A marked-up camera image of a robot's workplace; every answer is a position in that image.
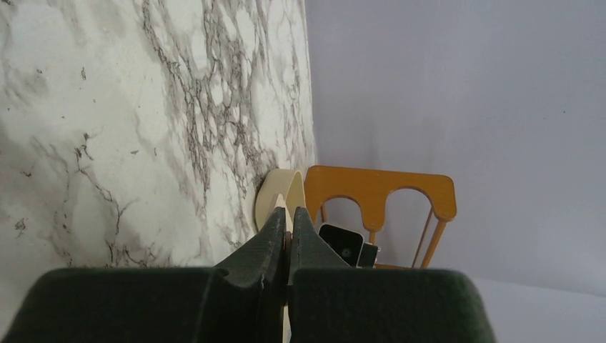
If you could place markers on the wooden orange shelf rack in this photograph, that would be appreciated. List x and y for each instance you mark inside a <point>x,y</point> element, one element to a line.
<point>370,189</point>

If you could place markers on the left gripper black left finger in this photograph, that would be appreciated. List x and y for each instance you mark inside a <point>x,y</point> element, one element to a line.
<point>241,299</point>

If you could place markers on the beige leather card holder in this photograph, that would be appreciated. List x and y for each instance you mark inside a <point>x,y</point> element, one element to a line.
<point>283,208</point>

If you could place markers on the cream oval tray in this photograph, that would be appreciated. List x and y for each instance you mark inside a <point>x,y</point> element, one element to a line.
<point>281,188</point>

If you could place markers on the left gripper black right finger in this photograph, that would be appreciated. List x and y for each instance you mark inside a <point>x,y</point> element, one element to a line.
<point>330,301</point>

